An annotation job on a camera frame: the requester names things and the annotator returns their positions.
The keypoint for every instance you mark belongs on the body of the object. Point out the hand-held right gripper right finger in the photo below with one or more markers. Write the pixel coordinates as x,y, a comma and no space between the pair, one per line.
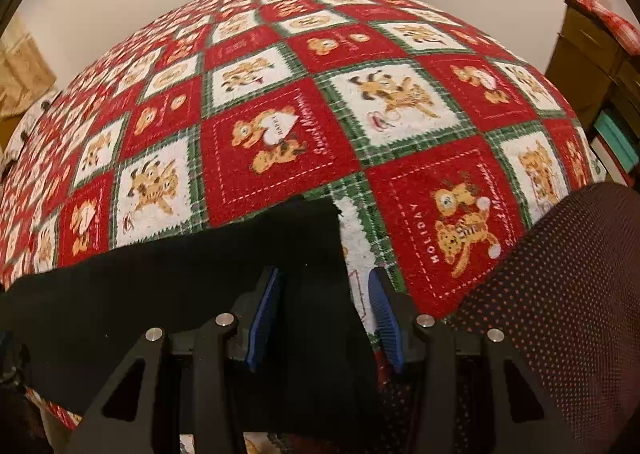
385,314

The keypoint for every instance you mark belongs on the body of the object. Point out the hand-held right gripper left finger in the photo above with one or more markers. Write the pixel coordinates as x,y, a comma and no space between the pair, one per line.
265,314

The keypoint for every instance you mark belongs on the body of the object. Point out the black pants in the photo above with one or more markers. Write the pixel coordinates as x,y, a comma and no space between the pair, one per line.
175,294

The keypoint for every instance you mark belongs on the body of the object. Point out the person's leg in dotted trousers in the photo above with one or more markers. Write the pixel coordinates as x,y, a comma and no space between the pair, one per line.
550,294

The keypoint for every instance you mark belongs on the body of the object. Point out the red checked printed blanket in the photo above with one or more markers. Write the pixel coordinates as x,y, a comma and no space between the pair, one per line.
310,134

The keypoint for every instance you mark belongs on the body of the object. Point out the white patterned pillow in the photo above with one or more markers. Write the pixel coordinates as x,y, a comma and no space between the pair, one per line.
30,124

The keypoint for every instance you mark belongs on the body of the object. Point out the row of books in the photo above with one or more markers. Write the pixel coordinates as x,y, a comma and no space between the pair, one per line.
607,159

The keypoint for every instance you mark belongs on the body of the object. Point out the beige patterned curtain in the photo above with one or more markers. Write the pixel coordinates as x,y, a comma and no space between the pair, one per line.
22,69

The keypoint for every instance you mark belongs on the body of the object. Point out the teal book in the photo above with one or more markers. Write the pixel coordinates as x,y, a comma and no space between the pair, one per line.
617,134

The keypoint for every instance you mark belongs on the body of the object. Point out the brown cardboard boxes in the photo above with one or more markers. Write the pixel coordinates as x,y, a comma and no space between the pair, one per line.
585,54

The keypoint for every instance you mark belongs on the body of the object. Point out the red checked cloth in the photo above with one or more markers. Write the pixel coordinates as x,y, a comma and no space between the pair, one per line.
600,14

